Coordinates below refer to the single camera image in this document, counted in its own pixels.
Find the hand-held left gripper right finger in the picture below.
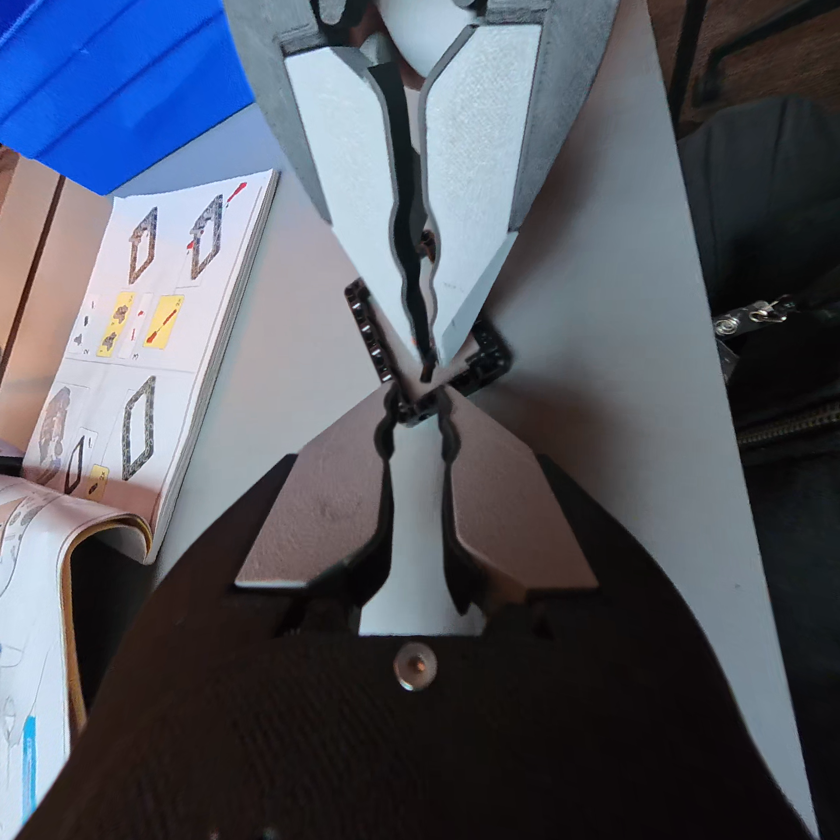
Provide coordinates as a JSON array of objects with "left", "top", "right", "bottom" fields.
[{"left": 436, "top": 386, "right": 599, "bottom": 616}]

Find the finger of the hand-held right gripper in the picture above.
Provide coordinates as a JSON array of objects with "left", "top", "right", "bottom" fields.
[
  {"left": 283, "top": 45, "right": 439, "bottom": 376},
  {"left": 420, "top": 23, "right": 544, "bottom": 368}
]

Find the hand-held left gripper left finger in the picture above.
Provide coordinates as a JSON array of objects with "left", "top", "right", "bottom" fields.
[{"left": 234, "top": 386, "right": 403, "bottom": 606}]

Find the black rectangular lego frame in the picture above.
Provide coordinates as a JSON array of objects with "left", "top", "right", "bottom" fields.
[{"left": 343, "top": 278, "right": 515, "bottom": 429}]

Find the lego instruction booklet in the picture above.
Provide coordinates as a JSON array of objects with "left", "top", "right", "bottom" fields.
[{"left": 0, "top": 169, "right": 282, "bottom": 829}]

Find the blue plastic bin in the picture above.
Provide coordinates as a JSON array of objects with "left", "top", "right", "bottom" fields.
[{"left": 0, "top": 0, "right": 258, "bottom": 196}]

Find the black zippered bag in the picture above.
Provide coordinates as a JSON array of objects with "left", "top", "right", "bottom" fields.
[{"left": 676, "top": 95, "right": 840, "bottom": 840}]

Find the metal lanyard clasp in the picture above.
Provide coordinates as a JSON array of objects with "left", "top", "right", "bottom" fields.
[{"left": 714, "top": 297, "right": 797, "bottom": 337}]

